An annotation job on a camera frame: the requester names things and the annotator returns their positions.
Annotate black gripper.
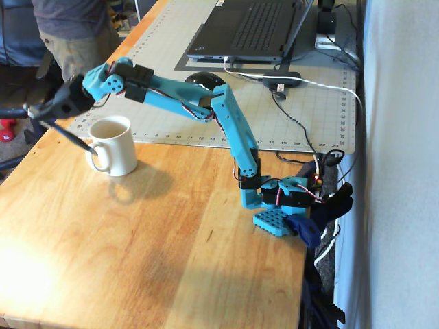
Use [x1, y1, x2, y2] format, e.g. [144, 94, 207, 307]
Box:
[34, 74, 95, 122]

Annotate dark blue pen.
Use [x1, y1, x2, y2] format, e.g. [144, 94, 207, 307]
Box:
[26, 105, 98, 155]

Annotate cream ceramic mug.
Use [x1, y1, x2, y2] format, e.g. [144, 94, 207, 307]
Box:
[84, 115, 139, 178]

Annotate red dumbbell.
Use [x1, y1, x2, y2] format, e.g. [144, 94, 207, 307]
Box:
[0, 118, 18, 143]

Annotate person in grey shirt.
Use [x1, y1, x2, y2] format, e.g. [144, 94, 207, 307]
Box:
[32, 0, 121, 84]

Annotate black office chair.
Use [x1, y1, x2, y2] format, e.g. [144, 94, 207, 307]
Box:
[0, 0, 66, 172]

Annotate beige gridded cutting mat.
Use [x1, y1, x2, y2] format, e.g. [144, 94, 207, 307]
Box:
[64, 0, 357, 155]

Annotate black computer mouse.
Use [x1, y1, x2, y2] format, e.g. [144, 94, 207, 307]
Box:
[184, 71, 228, 90]

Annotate dark grey laptop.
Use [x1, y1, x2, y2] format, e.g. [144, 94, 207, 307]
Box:
[187, 0, 315, 65]

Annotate black usb hub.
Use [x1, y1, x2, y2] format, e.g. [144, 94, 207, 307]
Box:
[262, 71, 302, 89]

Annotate robot controller board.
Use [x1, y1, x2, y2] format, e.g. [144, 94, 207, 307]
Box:
[307, 173, 327, 202]

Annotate silver stand base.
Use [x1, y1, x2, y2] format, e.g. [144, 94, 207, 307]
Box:
[314, 32, 342, 51]

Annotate blue table clamp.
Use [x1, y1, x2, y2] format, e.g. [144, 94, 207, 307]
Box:
[286, 204, 327, 249]

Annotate black power adapter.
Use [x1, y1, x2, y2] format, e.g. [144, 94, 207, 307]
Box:
[316, 9, 337, 35]

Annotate thin black cable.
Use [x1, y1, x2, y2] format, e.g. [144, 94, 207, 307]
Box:
[270, 89, 318, 162]

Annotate white usb cable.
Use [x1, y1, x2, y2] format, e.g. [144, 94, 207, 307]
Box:
[222, 56, 365, 145]

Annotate tangled black cables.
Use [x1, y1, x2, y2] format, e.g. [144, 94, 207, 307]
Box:
[327, 2, 361, 73]

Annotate black clamp handle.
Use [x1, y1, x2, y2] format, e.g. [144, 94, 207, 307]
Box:
[322, 181, 355, 221]

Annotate white hanging cable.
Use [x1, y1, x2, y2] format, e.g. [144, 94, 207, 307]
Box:
[313, 219, 341, 272]

